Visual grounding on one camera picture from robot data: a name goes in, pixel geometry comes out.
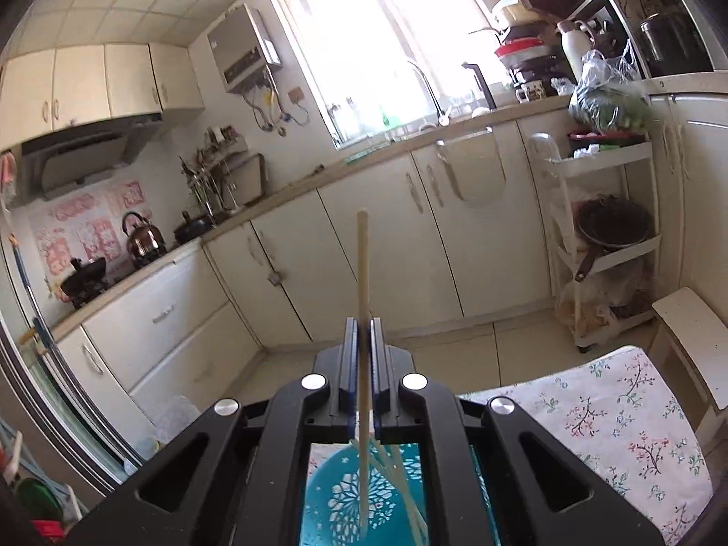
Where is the wooden chopstick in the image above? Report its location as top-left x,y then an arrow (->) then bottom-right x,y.
349,435 -> 428,545
357,210 -> 370,537

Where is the kitchen faucet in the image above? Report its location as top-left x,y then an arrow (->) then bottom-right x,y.
406,58 -> 450,127

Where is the teal perforated plastic basket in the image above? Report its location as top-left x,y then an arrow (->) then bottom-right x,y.
299,442 -> 502,546

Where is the plastic bag on floor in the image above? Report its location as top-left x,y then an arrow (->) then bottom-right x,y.
151,396 -> 201,451

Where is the black frying pan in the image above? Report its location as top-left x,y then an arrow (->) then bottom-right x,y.
174,211 -> 215,245

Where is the floral tablecloth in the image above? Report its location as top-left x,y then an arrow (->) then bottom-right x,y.
463,345 -> 713,545

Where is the utensil rack with tools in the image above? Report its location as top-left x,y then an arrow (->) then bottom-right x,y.
180,126 -> 269,224

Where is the copper kettle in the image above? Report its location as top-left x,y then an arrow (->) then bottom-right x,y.
121,211 -> 167,270

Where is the white hanging trash bin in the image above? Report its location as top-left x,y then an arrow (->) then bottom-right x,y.
435,127 -> 506,203

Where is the black wok on stove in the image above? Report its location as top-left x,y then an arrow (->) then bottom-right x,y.
61,257 -> 107,308

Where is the white rolling shelf cart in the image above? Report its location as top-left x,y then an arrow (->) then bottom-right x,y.
527,132 -> 662,354

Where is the dark pan on cart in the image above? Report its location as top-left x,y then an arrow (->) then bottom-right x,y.
574,195 -> 654,282

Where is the white step stool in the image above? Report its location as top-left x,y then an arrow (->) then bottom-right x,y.
647,286 -> 728,450

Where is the white water heater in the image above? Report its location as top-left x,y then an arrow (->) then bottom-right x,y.
207,4 -> 283,95

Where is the range hood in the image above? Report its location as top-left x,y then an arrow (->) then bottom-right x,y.
12,113 -> 163,206

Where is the bag of green vegetables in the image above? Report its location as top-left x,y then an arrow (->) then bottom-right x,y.
569,45 -> 653,134

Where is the white thermos jug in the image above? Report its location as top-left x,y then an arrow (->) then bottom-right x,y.
556,20 -> 596,80

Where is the black rice cooker pot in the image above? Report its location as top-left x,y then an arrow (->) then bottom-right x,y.
640,11 -> 712,76

